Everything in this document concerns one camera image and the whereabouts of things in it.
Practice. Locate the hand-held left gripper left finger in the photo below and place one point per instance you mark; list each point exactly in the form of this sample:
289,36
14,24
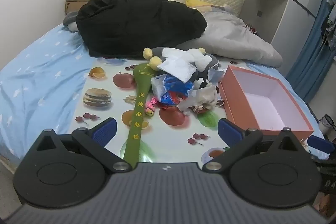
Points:
105,132

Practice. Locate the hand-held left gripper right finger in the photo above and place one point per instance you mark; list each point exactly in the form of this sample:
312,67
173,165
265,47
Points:
231,132

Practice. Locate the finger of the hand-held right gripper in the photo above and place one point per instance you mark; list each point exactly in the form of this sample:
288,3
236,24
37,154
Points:
319,144

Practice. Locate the orange cardboard box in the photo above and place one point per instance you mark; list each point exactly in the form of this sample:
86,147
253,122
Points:
265,108

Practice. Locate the blue face mask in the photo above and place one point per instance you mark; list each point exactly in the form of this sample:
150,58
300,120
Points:
214,75

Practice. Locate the blue plastic bag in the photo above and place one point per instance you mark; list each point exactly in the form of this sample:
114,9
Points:
176,87

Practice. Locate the white plastic bag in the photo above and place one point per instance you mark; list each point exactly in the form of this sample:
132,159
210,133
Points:
158,85

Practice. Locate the white towel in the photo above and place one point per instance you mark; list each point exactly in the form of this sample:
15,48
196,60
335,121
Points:
178,67

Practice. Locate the small round bin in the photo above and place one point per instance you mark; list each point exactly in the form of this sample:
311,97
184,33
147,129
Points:
326,123

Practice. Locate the green fabric massage stick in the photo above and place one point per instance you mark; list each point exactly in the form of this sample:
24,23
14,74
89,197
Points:
136,121

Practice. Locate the clear plastic bag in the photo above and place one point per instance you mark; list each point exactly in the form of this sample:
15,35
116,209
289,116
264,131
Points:
199,96

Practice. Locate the small pink toy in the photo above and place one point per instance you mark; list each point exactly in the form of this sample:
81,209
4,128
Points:
151,106

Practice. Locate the fruit printed mat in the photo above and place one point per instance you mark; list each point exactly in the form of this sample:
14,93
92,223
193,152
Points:
168,140

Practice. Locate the blue curtain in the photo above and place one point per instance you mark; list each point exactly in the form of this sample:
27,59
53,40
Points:
309,61

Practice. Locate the blue star bedsheet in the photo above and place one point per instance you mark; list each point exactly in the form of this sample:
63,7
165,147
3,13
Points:
39,77

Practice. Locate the grey pillow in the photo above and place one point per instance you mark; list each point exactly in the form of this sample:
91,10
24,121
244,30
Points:
236,37
70,21

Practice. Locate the grey penguin plush toy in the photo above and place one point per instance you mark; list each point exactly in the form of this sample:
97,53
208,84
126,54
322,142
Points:
160,51

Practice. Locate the black jacket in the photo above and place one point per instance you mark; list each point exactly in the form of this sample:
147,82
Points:
136,22

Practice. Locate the hanging clothes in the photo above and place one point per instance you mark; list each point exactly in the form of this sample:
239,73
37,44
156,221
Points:
329,27

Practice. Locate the yellow pillow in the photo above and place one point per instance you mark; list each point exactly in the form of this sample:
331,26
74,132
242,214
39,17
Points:
197,2

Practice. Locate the dark wall switch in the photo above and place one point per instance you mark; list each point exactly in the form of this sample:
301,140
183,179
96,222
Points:
260,13

